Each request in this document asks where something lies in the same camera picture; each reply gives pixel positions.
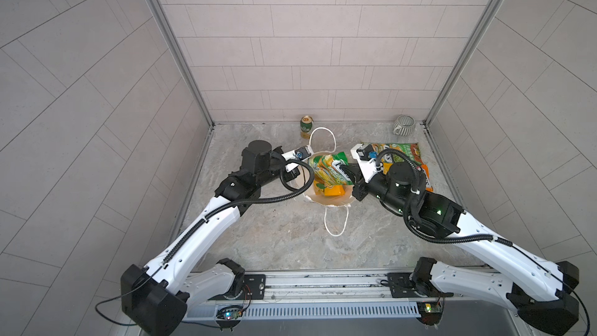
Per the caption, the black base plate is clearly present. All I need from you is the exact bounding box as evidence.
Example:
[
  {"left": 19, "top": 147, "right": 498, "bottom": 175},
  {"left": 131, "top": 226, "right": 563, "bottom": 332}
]
[
  {"left": 379, "top": 272, "right": 454, "bottom": 298},
  {"left": 211, "top": 274, "right": 267, "bottom": 301}
]

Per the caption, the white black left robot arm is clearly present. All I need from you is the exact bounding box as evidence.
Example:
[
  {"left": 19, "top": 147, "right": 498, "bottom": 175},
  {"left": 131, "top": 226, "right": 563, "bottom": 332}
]
[{"left": 121, "top": 140, "right": 315, "bottom": 335}]

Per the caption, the controller circuit board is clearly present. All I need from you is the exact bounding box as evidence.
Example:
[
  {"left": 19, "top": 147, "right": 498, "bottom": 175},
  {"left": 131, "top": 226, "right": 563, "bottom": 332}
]
[
  {"left": 216, "top": 305, "right": 245, "bottom": 321},
  {"left": 417, "top": 303, "right": 443, "bottom": 326}
]

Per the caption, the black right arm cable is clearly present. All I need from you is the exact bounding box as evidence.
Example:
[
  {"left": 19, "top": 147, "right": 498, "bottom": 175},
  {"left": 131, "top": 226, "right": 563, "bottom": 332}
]
[{"left": 375, "top": 148, "right": 591, "bottom": 336}]

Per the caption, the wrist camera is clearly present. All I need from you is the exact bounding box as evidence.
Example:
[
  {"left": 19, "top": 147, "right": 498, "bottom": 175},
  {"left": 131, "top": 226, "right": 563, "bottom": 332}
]
[
  {"left": 351, "top": 144, "right": 383, "bottom": 183},
  {"left": 282, "top": 145, "right": 314, "bottom": 173}
]

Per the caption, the right aluminium corner post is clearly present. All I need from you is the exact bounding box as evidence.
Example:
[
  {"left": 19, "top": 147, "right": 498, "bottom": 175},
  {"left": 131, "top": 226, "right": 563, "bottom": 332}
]
[{"left": 424, "top": 0, "right": 505, "bottom": 128}]

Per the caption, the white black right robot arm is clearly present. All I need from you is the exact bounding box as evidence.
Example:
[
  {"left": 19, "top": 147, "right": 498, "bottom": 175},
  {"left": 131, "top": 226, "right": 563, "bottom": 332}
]
[{"left": 341, "top": 162, "right": 585, "bottom": 335}]

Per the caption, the yellow orange snack bag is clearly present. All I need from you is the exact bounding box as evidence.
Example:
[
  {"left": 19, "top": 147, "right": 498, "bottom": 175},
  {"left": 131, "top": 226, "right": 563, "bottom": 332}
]
[{"left": 314, "top": 182, "right": 345, "bottom": 198}]

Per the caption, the aluminium corner post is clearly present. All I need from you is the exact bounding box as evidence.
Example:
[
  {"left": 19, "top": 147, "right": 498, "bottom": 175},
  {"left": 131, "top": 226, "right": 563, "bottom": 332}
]
[
  {"left": 146, "top": 0, "right": 215, "bottom": 130},
  {"left": 424, "top": 0, "right": 505, "bottom": 128}
]

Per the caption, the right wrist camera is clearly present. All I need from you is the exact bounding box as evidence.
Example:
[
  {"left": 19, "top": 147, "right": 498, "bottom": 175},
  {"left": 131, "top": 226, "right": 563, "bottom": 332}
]
[{"left": 351, "top": 144, "right": 383, "bottom": 183}]

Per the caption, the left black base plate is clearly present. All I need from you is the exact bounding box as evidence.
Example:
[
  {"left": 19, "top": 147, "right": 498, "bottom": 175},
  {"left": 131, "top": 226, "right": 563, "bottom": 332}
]
[{"left": 211, "top": 274, "right": 267, "bottom": 301}]

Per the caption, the yellow corn snack bag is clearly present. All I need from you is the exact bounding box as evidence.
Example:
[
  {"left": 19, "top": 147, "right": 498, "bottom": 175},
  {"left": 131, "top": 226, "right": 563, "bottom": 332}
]
[{"left": 381, "top": 162, "right": 393, "bottom": 174}]

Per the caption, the white printed paper bag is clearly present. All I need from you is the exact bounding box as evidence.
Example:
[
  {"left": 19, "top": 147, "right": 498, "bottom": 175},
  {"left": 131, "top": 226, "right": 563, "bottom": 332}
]
[{"left": 306, "top": 127, "right": 354, "bottom": 237}]

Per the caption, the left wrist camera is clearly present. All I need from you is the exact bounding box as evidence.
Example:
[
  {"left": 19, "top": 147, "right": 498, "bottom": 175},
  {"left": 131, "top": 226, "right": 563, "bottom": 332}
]
[{"left": 282, "top": 145, "right": 314, "bottom": 173}]

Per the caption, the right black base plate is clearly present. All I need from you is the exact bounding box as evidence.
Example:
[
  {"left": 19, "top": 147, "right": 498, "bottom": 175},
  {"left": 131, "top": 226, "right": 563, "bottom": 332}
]
[{"left": 379, "top": 272, "right": 454, "bottom": 298}]

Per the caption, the right controller circuit board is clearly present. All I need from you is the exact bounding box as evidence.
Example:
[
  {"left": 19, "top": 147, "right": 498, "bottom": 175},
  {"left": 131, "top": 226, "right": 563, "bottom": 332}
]
[{"left": 417, "top": 303, "right": 443, "bottom": 326}]

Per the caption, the narrow green snack packet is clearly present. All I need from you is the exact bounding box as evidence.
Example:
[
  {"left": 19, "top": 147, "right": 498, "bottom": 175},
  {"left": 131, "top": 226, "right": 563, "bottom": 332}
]
[{"left": 308, "top": 152, "right": 352, "bottom": 186}]

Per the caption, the green colourful snack bag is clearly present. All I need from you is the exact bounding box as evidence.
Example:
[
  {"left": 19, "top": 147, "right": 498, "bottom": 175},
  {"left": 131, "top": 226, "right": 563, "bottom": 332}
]
[{"left": 370, "top": 143, "right": 397, "bottom": 153}]

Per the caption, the left controller circuit board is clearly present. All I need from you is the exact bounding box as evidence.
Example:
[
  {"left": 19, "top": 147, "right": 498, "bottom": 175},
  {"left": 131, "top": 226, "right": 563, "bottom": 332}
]
[{"left": 216, "top": 305, "right": 245, "bottom": 321}]

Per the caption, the aluminium mounting rail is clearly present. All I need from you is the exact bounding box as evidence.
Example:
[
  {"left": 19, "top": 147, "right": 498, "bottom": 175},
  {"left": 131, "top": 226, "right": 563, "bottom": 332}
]
[{"left": 181, "top": 268, "right": 521, "bottom": 306}]

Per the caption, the green chip snack bag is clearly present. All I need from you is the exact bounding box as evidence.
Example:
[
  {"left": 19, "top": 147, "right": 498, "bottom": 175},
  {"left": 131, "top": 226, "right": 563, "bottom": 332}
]
[{"left": 389, "top": 143, "right": 423, "bottom": 164}]

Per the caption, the left aluminium corner post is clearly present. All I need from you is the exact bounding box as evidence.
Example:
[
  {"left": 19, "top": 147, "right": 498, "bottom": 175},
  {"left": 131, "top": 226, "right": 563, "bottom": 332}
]
[{"left": 146, "top": 0, "right": 215, "bottom": 130}]

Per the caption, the green gold drink can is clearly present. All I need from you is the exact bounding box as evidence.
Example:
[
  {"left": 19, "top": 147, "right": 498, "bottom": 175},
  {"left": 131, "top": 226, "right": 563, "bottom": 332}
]
[{"left": 300, "top": 115, "right": 313, "bottom": 139}]

